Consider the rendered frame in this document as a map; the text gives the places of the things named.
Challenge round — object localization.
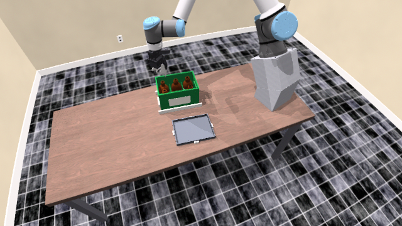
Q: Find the green bottle crate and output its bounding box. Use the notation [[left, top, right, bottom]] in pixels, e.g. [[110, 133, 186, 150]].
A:
[[155, 72, 199, 110]]

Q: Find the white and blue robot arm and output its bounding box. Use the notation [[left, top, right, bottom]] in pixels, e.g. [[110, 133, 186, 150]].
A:
[[143, 0, 298, 58]]

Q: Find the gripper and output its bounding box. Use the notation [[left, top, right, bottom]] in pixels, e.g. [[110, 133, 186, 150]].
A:
[[147, 49, 168, 76]]

